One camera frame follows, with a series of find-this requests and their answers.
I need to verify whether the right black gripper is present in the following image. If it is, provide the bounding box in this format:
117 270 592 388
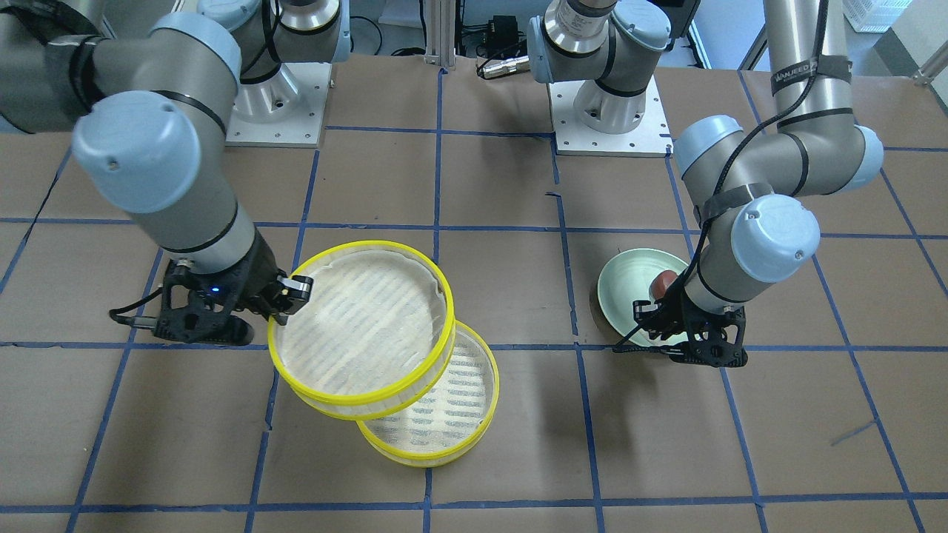
159 234 313 321

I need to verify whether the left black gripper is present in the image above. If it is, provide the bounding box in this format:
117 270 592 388
632 289 747 368

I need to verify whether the yellow steamer layer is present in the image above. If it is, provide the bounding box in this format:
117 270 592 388
267 240 457 420
358 323 501 468

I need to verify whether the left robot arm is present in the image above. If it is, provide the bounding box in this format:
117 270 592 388
526 1 884 368

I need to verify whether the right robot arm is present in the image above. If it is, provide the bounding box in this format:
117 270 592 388
2 1 351 346

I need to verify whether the red-brown bun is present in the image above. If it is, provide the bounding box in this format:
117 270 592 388
649 269 678 301

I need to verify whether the light green plate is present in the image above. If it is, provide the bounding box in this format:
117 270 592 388
597 247 687 337

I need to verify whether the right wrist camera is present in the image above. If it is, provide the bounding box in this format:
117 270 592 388
153 306 254 346

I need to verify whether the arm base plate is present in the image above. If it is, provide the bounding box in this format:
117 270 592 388
226 63 333 148
547 77 673 158

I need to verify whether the aluminium frame post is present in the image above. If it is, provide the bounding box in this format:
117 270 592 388
422 1 459 70

